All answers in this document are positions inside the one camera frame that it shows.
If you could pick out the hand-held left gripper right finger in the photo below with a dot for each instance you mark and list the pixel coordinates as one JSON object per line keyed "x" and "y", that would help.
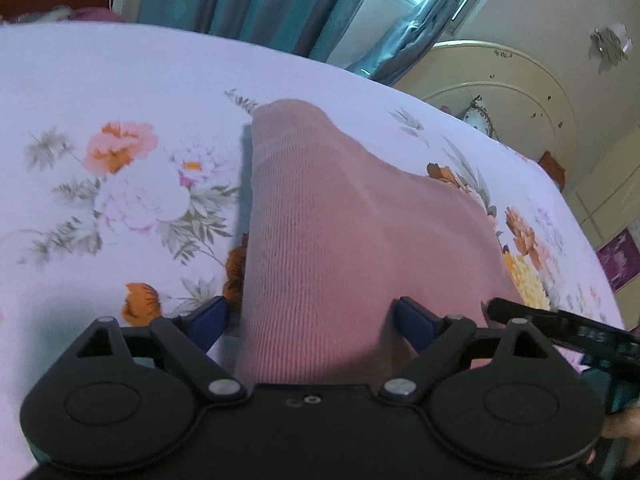
{"x": 416, "y": 322}

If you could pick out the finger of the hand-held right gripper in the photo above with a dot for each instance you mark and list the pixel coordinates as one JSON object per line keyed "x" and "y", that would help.
{"x": 520, "y": 311}

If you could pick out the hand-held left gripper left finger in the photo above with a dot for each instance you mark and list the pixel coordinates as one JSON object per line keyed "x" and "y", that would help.
{"x": 210, "y": 321}

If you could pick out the pink knit garment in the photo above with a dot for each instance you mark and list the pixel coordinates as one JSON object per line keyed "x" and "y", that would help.
{"x": 325, "y": 235}

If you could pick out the pile of clothes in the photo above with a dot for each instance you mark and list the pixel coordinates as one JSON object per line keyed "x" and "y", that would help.
{"x": 85, "y": 14}

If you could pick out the person's right hand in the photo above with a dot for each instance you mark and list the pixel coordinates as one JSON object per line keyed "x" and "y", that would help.
{"x": 622, "y": 430}

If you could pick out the purple patterned cloth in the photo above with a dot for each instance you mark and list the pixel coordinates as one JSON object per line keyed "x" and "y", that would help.
{"x": 621, "y": 260}

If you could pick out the ornate footboard decoration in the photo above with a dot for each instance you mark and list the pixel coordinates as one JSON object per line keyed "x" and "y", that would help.
{"x": 479, "y": 116}

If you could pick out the cream bed headboard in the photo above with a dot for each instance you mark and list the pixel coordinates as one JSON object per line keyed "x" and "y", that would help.
{"x": 525, "y": 90}

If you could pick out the floral white bedsheet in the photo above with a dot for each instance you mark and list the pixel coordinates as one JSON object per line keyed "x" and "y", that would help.
{"x": 100, "y": 85}

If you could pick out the tied teal curtain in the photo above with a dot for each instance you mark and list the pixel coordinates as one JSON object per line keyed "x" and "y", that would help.
{"x": 425, "y": 20}

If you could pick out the window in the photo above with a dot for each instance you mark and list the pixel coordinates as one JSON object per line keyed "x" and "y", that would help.
{"x": 395, "y": 15}

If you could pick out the wide teal curtain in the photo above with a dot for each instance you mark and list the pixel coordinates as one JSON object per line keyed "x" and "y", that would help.
{"x": 250, "y": 5}

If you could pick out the silver flower wall decoration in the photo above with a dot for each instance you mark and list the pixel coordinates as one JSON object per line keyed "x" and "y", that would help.
{"x": 607, "y": 45}

